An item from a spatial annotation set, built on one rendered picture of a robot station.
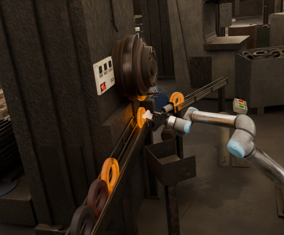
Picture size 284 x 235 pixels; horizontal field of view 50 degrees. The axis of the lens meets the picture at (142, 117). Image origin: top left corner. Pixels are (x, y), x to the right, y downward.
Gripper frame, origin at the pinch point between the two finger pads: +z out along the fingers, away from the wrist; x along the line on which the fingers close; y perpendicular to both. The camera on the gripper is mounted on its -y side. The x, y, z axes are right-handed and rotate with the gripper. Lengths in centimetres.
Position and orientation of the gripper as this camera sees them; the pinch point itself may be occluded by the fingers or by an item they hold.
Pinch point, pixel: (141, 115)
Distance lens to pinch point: 229.1
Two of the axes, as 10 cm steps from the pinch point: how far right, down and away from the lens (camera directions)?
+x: -2.5, 3.6, -9.0
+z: -9.5, -2.8, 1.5
